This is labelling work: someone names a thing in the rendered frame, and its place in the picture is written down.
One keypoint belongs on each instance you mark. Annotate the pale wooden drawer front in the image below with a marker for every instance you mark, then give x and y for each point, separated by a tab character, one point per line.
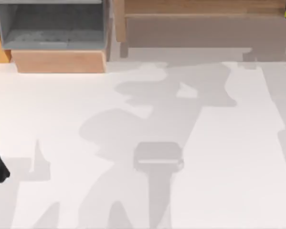
58	60

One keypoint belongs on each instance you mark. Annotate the wooden open shelf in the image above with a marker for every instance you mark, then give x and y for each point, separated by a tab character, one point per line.
204	21

